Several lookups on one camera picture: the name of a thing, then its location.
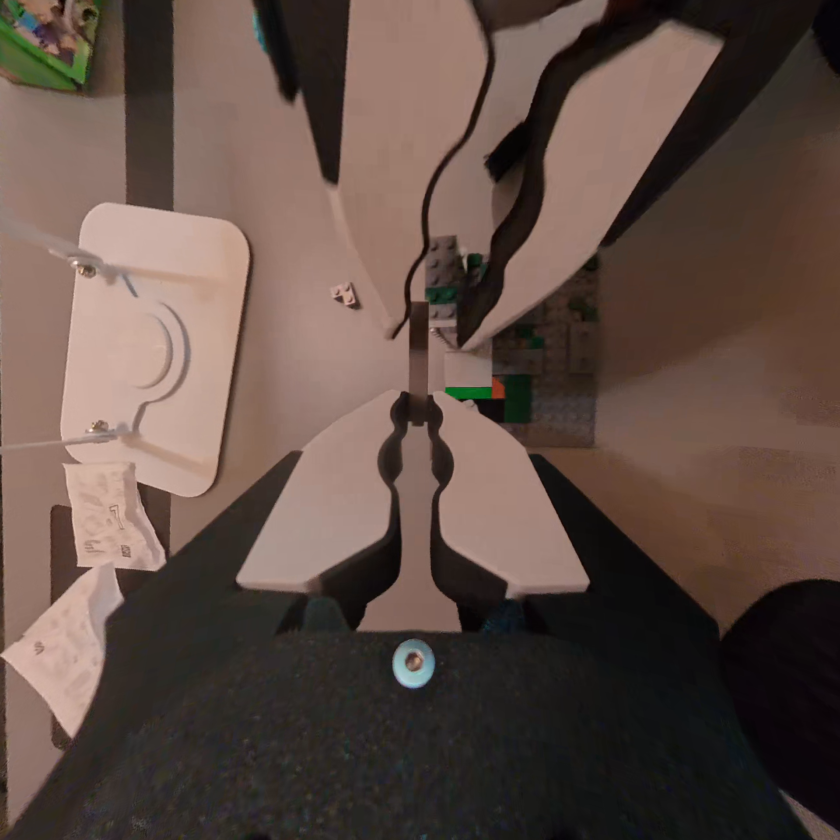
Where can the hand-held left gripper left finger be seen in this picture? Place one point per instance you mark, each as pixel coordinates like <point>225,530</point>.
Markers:
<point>308,512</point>

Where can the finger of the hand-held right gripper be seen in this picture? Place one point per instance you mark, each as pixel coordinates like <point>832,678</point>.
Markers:
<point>610,144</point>
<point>400,131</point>

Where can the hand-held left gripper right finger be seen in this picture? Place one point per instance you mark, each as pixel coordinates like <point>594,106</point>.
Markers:
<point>512,512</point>

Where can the grey brick baseplate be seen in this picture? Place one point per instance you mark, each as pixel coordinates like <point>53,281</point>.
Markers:
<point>564,407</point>

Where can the tall grey pillar brick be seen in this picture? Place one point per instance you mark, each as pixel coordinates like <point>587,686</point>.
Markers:
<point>418,354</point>

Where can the grey desk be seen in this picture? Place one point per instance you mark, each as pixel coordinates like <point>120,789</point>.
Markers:
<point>689,361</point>

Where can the small grey corner brick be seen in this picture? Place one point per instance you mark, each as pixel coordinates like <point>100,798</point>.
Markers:
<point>344,295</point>

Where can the white book stand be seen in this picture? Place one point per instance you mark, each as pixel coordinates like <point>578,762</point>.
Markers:
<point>164,328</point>

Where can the green toy set box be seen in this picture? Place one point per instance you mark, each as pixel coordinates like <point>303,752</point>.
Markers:
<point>46,46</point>

